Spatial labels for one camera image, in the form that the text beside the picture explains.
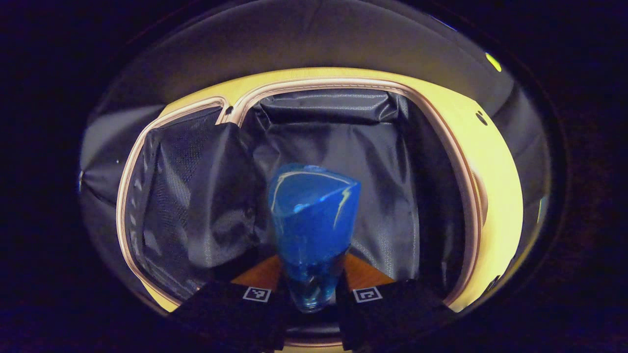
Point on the blue skin care tube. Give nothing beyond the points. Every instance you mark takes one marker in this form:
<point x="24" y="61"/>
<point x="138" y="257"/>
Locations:
<point x="314" y="220"/>

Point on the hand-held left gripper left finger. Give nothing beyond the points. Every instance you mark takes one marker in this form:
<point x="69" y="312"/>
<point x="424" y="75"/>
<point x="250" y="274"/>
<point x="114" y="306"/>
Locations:
<point x="230" y="314"/>

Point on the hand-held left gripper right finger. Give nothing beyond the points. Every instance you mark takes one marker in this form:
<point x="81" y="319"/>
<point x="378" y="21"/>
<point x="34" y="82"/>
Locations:
<point x="392" y="314"/>

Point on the pale pink suitcase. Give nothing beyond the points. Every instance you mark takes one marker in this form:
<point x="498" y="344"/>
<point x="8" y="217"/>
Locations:
<point x="382" y="171"/>

